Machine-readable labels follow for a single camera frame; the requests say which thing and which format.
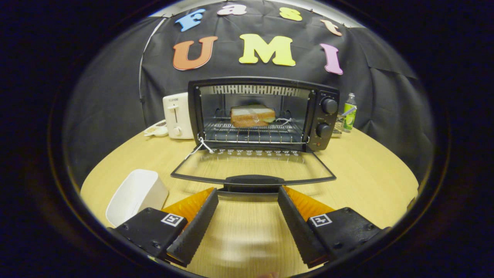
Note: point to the white rectangular bowl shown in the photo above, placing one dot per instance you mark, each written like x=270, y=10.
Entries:
x=142, y=189

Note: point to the black backdrop cloth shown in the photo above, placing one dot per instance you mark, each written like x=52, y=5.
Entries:
x=231, y=71

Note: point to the clear gridded container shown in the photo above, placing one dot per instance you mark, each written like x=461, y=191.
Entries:
x=337, y=127

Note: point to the small white dish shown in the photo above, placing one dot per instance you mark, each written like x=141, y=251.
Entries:
x=156, y=130

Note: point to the green label bottle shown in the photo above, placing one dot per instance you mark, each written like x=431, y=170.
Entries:
x=350, y=119

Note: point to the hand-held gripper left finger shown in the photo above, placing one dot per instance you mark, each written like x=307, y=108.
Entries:
x=197, y=227

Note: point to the lettuce sandwich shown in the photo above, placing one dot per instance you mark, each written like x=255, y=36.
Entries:
x=251, y=116

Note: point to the white pop-up toaster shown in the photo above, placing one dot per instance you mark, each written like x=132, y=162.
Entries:
x=181, y=116

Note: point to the black toaster oven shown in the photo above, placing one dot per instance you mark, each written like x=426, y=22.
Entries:
x=326, y=117

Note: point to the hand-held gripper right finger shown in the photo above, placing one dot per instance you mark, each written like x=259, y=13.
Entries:
x=301, y=227

